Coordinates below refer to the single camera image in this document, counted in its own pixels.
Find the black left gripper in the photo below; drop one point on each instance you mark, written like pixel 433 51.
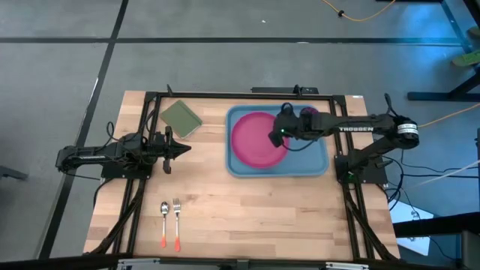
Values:
pixel 168 150

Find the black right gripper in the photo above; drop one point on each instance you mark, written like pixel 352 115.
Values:
pixel 296 125

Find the pink plastic plate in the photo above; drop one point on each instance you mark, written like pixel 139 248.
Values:
pixel 251 142

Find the purple faceted cup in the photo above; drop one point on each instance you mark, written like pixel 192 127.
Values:
pixel 309 111

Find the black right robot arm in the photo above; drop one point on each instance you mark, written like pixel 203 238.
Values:
pixel 356 128

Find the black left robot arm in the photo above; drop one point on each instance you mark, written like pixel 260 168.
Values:
pixel 86 155

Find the blue plastic tray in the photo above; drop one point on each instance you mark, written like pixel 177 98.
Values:
pixel 311 161

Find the white paper sheet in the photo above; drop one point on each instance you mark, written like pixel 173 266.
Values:
pixel 401 210

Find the black floor stand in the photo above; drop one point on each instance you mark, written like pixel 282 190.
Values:
pixel 431 96

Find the grey chair leg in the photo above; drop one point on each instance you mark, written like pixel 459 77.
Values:
pixel 11 173

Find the white thin rod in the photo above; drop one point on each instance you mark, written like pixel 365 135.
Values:
pixel 450 172

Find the black beam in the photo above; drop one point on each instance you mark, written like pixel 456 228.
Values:
pixel 442 224

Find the green flat object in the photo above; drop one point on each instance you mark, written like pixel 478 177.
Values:
pixel 467 59

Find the grey cabinet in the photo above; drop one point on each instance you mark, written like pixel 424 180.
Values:
pixel 470 251

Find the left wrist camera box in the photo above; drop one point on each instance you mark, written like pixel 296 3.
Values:
pixel 157 141

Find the black aluminium table frame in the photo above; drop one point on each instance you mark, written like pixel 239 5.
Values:
pixel 243 96

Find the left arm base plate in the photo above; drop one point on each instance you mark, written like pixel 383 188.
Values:
pixel 127 173

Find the black frame clamp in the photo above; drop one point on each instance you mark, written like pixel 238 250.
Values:
pixel 169 90

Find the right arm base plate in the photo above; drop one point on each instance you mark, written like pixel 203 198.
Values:
pixel 371 176

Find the silver metal bracket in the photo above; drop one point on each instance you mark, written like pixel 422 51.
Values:
pixel 138 264
pixel 347 266

